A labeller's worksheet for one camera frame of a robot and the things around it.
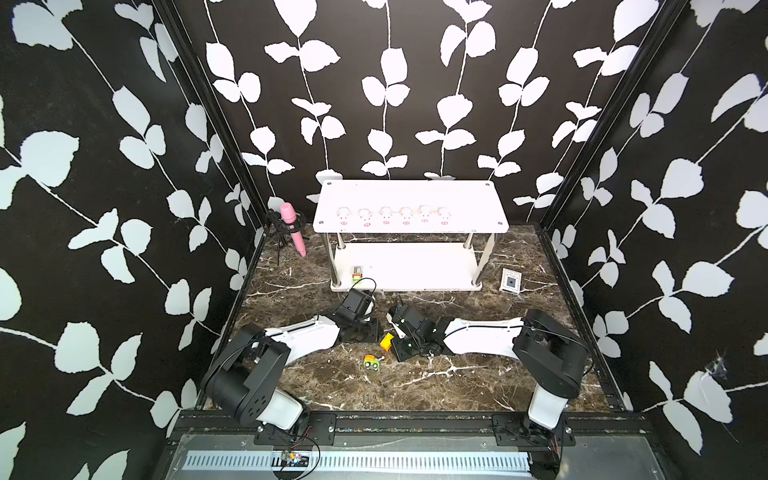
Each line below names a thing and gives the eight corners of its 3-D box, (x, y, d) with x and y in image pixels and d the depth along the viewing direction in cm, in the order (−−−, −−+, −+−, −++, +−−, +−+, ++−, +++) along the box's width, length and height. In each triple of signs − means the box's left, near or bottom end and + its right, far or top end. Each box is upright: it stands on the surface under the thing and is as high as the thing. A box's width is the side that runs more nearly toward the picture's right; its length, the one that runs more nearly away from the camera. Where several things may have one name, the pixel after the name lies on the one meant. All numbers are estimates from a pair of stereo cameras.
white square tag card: (499, 290, 104) (501, 286, 102) (502, 271, 109) (504, 267, 107) (517, 295, 102) (520, 291, 100) (519, 276, 107) (522, 272, 106)
